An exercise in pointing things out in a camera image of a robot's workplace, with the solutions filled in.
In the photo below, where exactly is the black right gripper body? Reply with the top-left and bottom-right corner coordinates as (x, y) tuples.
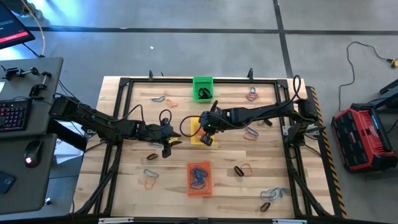
(203, 101), (233, 146)

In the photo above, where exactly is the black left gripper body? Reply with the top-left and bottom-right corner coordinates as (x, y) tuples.
(138, 118), (172, 159)

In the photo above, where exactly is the yellow plastic basket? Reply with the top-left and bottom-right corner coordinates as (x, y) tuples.
(190, 116), (216, 146)

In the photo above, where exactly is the green plastic basket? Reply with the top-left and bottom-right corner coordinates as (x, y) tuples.
(192, 76), (215, 103)

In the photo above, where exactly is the orange plastic basket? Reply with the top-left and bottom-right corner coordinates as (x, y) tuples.
(186, 161), (214, 198)

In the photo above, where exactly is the white paper sheet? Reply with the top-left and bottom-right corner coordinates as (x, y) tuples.
(53, 138), (84, 157)

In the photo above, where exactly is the black computer mouse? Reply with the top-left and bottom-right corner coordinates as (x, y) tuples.
(24, 139), (44, 169)

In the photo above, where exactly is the yellow black hazard strip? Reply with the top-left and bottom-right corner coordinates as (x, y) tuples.
(310, 86), (348, 219)

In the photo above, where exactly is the black desk clamp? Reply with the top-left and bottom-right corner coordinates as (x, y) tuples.
(29, 83), (48, 98)
(1, 66), (53, 82)

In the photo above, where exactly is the grey side desk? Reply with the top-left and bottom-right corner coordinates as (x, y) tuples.
(0, 133), (59, 215)
(0, 57), (64, 139)

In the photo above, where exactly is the red black power station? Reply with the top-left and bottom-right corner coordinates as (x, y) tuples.
(331, 103), (398, 174)

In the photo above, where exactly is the backlit black keyboard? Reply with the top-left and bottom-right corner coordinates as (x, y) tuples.
(0, 98), (32, 133)

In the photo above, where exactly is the black flat device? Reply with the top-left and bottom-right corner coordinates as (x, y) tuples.
(0, 170), (17, 196)

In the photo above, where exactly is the black floor equipment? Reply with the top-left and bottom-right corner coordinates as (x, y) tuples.
(378, 78), (398, 110)

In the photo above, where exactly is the black monitor red stripe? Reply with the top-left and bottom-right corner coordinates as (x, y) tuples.
(0, 1), (36, 50)

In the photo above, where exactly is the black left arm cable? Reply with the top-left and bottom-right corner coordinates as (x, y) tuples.
(123, 103), (174, 126)

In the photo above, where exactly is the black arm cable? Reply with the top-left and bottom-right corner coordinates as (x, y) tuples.
(179, 74), (302, 138)
(123, 103), (174, 126)

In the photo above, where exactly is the black aluminium table frame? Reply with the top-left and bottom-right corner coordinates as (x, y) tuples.
(72, 76), (334, 218)

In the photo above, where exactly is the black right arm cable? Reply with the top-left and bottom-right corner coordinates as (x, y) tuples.
(179, 74), (302, 138)

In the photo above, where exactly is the silver edge bracket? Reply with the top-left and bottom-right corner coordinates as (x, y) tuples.
(98, 217), (134, 224)
(272, 218), (308, 224)

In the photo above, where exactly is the yellow cable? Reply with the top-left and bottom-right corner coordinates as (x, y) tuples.
(21, 0), (47, 57)

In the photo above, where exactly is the black floor cable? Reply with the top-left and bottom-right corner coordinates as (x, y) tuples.
(338, 40), (391, 112)

